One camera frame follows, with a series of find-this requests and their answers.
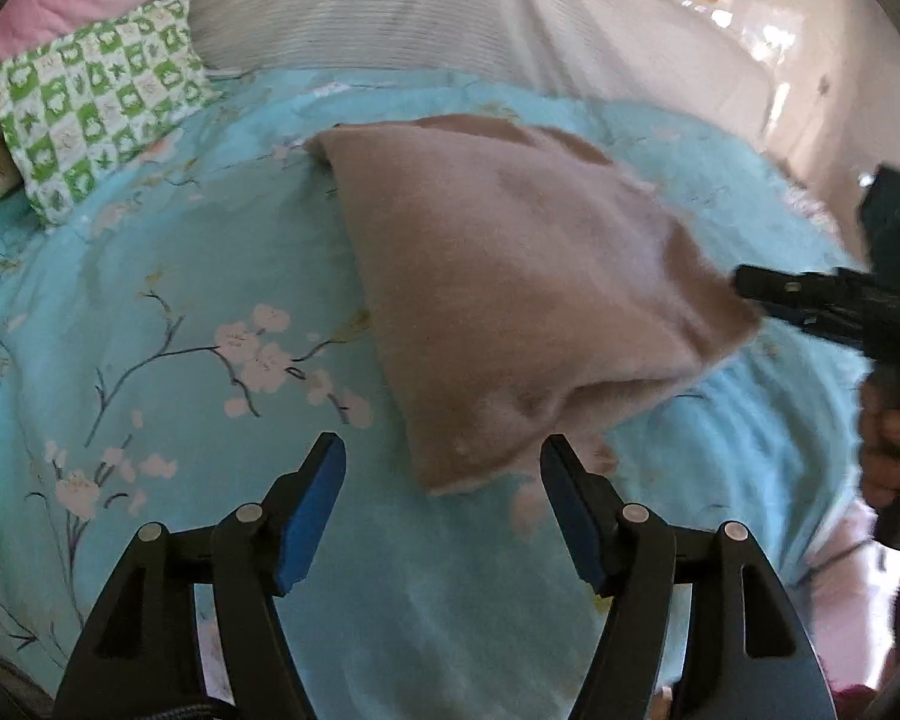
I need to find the person's right hand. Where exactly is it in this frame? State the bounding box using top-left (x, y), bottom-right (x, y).
top-left (857, 374), bottom-right (900, 511)

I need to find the grey striped bolster pillow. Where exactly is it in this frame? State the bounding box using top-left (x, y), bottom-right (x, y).
top-left (190, 0), bottom-right (772, 145)

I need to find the green white checkered pillow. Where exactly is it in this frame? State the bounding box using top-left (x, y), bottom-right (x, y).
top-left (0, 0), bottom-right (214, 226)

